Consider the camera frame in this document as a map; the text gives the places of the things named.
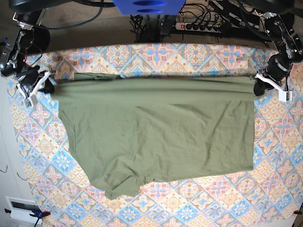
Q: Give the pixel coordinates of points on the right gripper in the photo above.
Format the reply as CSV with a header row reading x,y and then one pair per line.
x,y
28,80

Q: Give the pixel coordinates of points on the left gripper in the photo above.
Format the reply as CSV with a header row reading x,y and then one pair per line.
x,y
277,69

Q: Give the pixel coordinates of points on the green t-shirt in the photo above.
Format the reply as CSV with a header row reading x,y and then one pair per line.
x,y
125,133

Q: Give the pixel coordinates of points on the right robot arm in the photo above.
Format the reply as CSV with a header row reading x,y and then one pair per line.
x,y
27,37

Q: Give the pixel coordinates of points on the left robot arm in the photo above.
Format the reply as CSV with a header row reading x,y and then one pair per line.
x,y
278,20

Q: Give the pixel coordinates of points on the black round stool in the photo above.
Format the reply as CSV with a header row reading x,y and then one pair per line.
x,y
41,40

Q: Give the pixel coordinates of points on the white power strip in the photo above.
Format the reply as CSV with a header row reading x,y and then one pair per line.
x,y
181,26

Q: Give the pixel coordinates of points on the patterned tablecloth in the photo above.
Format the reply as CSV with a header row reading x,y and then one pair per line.
x,y
273,191

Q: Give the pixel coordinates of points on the blue clamp lower left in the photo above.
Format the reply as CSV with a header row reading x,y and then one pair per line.
x,y
35,214

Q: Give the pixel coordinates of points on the orange clamp lower right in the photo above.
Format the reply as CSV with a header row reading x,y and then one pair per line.
x,y
297,212

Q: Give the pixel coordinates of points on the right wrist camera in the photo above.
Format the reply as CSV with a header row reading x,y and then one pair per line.
x,y
31,101

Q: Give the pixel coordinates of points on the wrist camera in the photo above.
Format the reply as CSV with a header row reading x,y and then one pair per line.
x,y
285,96
31,101

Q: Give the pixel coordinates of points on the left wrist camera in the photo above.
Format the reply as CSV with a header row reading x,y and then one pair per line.
x,y
285,96

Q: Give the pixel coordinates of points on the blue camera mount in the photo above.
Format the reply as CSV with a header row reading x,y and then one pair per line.
x,y
149,7

